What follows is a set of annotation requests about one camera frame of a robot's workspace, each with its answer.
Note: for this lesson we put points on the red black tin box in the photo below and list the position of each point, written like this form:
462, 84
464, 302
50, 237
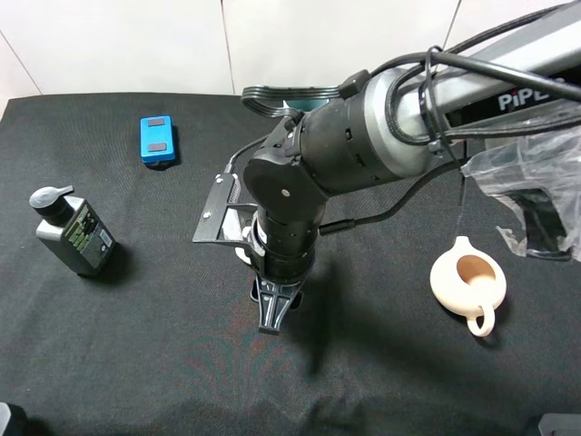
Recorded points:
278, 298

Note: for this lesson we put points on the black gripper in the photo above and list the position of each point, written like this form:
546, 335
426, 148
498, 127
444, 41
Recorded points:
288, 255

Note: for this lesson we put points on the beige ceramic teapot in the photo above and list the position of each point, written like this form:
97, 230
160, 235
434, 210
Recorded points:
469, 283

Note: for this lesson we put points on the black base left corner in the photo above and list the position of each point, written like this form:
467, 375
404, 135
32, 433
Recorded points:
12, 420

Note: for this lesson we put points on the clear plastic wrap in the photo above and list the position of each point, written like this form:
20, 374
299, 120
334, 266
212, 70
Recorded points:
537, 177

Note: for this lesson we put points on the black tablecloth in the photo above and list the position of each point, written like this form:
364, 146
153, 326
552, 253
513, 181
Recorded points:
164, 340

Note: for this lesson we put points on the teal plastic cup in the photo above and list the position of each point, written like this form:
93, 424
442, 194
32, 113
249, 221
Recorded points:
305, 105

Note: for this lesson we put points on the white small figurine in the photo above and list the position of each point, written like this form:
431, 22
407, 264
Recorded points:
240, 251

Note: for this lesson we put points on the grey base right corner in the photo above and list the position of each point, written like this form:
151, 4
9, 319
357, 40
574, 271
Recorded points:
560, 424

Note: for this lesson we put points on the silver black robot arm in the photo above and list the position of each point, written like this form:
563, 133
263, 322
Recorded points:
385, 125

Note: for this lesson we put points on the blue rectangular box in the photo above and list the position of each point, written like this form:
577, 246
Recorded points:
156, 140

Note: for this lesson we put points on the black pump bottle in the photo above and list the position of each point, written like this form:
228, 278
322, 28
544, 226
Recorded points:
72, 230

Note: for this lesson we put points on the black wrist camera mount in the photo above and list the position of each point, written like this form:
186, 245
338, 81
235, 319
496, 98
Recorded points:
223, 217

